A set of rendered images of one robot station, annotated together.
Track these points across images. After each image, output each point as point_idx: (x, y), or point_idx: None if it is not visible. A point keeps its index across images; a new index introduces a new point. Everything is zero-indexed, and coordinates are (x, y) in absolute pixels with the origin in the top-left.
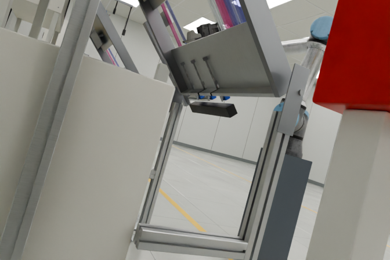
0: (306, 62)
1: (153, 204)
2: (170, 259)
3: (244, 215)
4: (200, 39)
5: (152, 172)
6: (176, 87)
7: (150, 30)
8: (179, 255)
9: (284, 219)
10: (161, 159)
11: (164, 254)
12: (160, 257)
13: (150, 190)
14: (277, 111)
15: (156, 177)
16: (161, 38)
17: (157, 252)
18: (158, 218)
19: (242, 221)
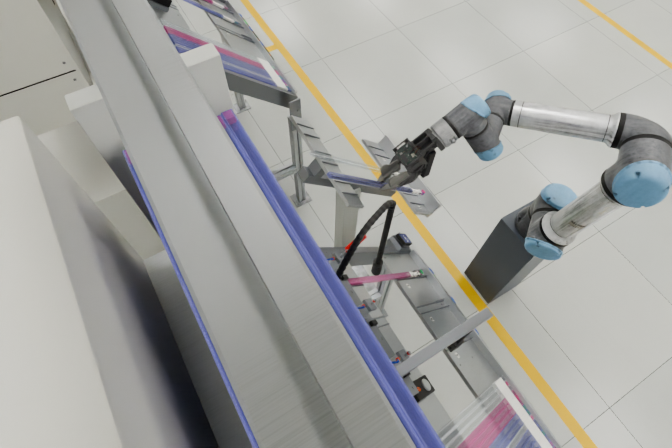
0: (591, 213)
1: (384, 303)
2: (414, 336)
3: (477, 257)
4: (444, 353)
5: (378, 298)
6: (386, 246)
7: (315, 183)
8: (418, 319)
9: (524, 273)
10: (385, 289)
11: (406, 328)
12: (405, 339)
13: (378, 302)
14: (533, 248)
15: (383, 296)
16: (360, 261)
17: (399, 330)
18: (372, 238)
19: (474, 260)
